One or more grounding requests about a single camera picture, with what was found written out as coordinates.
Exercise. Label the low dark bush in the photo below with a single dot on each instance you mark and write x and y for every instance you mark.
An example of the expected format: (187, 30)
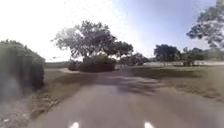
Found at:
(95, 66)

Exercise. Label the rounded green bush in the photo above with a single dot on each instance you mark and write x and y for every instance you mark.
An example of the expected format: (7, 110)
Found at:
(133, 60)

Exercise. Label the large spreading tree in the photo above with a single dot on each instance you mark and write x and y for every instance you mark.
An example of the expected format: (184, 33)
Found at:
(90, 40)

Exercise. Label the grey paved path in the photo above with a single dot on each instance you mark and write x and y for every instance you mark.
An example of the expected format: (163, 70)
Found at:
(110, 106)

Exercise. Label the small dark tree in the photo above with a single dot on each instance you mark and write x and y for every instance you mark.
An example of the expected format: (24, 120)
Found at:
(165, 51)

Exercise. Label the dry grass verge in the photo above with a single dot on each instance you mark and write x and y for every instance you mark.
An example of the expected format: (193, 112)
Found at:
(58, 87)

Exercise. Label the robot's own part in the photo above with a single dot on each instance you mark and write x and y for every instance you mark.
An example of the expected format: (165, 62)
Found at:
(75, 125)
(148, 125)

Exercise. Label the row of trees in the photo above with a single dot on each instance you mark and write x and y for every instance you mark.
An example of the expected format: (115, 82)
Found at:
(193, 55)

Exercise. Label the dry grass field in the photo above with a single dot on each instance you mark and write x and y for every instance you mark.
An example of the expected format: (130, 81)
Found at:
(200, 80)

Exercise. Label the tall trimmed green hedge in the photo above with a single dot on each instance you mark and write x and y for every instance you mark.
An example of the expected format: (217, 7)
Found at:
(16, 70)

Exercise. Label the tall leafy tree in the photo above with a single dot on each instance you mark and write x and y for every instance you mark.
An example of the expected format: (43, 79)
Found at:
(210, 23)

